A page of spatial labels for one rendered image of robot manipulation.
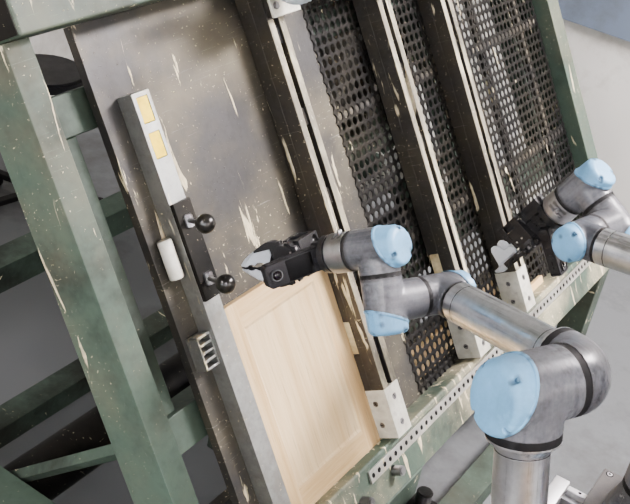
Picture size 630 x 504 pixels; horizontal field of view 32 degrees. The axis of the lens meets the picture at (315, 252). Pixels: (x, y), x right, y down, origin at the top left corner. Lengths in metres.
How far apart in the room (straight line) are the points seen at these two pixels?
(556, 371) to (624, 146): 3.77
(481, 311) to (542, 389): 0.31
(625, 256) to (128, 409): 0.97
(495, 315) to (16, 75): 0.90
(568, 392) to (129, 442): 0.83
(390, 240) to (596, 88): 3.50
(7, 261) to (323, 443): 1.21
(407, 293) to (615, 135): 3.49
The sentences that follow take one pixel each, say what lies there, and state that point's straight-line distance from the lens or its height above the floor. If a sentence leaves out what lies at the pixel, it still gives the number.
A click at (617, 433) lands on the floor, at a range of 4.44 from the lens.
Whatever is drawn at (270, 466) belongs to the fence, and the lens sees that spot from 2.28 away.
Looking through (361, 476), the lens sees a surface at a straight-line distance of 2.51.
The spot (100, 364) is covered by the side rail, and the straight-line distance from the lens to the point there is 2.03.
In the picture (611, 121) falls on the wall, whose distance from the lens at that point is 5.35.
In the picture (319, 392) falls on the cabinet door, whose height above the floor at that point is 1.06.
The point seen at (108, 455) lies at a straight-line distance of 2.31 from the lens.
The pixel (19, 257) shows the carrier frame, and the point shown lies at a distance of 3.28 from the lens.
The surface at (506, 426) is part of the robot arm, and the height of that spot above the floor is 1.59.
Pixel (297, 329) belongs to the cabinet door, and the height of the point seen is 1.19.
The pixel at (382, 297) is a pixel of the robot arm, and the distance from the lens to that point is 1.92.
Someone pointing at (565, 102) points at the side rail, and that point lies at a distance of 3.71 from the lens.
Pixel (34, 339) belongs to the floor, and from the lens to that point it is 4.27.
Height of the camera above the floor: 2.56
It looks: 31 degrees down
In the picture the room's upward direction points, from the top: 11 degrees clockwise
